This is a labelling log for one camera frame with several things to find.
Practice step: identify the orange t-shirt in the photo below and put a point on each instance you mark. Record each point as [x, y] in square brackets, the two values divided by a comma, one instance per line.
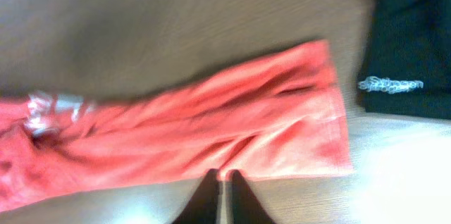
[277, 116]

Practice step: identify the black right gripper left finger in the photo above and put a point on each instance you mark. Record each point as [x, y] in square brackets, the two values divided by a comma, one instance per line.
[203, 205]

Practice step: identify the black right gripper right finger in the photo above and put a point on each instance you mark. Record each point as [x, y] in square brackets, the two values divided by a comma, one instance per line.
[245, 206]

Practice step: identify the black t-shirt with white logo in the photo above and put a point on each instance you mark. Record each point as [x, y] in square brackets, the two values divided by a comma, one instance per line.
[406, 67]

